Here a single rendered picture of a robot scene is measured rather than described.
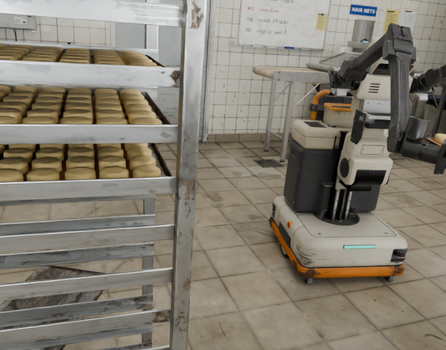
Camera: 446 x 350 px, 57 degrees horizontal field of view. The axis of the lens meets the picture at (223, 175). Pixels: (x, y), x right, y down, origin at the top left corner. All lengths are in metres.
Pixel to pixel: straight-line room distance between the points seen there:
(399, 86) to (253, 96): 3.60
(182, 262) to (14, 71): 0.40
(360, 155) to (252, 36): 2.96
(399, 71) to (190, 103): 1.07
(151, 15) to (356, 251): 1.95
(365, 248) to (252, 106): 3.03
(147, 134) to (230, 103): 4.30
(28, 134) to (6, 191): 0.10
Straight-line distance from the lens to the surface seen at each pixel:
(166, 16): 0.66
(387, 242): 2.48
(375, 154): 2.29
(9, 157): 0.86
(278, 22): 5.09
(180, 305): 0.80
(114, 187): 0.70
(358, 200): 2.66
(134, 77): 0.66
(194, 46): 0.64
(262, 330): 2.06
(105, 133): 0.67
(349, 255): 2.39
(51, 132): 0.68
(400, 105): 1.54
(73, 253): 1.24
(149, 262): 1.28
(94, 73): 0.66
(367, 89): 2.16
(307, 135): 2.38
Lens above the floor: 1.31
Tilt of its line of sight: 20 degrees down
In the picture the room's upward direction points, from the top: 5 degrees clockwise
